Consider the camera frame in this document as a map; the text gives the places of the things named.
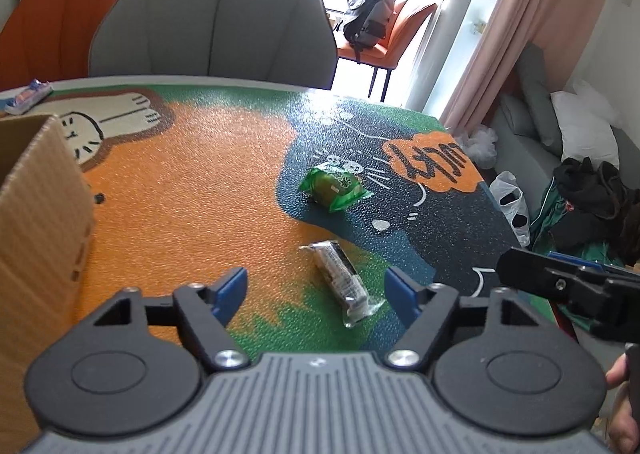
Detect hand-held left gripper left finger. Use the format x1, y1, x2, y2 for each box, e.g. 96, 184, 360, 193
79, 266, 251, 371

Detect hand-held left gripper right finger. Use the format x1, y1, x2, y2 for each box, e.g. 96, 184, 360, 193
385, 264, 557, 371

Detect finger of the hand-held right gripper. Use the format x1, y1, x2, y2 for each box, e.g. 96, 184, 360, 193
546, 250, 640, 279
496, 246, 607, 308

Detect black and white snack packet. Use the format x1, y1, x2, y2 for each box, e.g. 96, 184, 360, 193
299, 239, 387, 330

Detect brown cardboard box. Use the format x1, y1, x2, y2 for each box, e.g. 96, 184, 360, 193
0, 113, 97, 454

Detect person's right hand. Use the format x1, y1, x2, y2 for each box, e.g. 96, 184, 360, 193
604, 354, 640, 454

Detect green cloth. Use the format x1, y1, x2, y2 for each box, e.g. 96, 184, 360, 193
529, 178, 626, 268

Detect black clothes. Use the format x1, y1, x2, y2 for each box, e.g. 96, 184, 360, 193
551, 156, 637, 253

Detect white plastic bag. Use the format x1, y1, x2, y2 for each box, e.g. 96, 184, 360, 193
456, 126, 499, 169
489, 171, 532, 248

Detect cartoon printed table mat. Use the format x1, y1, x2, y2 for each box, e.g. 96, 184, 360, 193
0, 75, 561, 360

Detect green snack packet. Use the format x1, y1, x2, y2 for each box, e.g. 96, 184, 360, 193
298, 159, 374, 214

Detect grey sofa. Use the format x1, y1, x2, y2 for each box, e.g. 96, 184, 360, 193
492, 41, 640, 267

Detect white pillow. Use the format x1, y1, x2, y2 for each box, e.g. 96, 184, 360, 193
550, 81, 624, 171

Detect grey cushion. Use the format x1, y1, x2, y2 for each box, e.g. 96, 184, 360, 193
515, 42, 564, 158

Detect orange chair with black legs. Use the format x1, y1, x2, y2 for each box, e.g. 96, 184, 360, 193
336, 0, 440, 102

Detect pink curtain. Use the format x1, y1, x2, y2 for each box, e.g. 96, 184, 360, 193
440, 0, 608, 132

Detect grey upholstered chair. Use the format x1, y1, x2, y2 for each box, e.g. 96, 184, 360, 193
87, 0, 338, 90

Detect black and grey backpack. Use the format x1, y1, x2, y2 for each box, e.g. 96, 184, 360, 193
334, 0, 398, 64

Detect small blue packet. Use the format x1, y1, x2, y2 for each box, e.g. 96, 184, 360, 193
4, 78, 54, 116

